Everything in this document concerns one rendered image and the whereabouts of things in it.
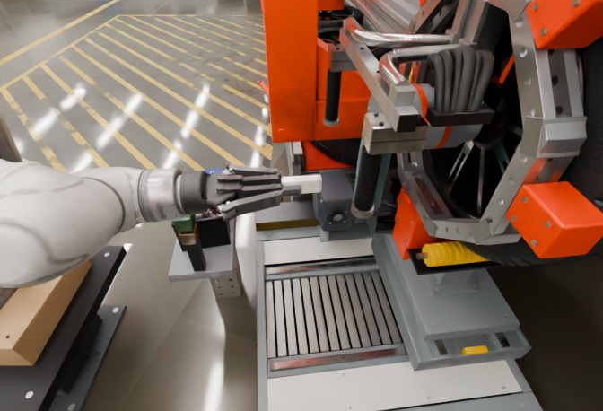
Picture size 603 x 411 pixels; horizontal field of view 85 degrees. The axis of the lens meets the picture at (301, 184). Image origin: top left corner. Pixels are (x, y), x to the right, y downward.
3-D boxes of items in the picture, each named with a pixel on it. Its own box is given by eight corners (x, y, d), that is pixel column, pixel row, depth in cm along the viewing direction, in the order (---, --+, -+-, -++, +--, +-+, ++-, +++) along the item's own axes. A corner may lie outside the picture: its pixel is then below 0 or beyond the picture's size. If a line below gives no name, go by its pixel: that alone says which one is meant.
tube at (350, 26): (457, 55, 65) (475, -6, 58) (361, 58, 63) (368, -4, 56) (422, 29, 78) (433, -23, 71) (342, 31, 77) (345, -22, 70)
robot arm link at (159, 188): (151, 233, 56) (187, 231, 56) (133, 193, 50) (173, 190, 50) (161, 196, 63) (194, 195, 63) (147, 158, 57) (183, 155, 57)
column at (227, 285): (240, 295, 133) (224, 225, 106) (215, 298, 132) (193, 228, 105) (241, 275, 141) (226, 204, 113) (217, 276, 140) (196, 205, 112)
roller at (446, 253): (526, 261, 88) (536, 248, 84) (418, 272, 85) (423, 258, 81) (512, 244, 92) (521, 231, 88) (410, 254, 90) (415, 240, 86)
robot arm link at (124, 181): (162, 216, 62) (135, 242, 50) (76, 222, 61) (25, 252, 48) (154, 160, 60) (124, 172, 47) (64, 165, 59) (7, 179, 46)
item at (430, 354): (519, 359, 107) (534, 345, 101) (413, 372, 104) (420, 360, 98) (450, 240, 145) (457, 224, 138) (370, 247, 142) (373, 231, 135)
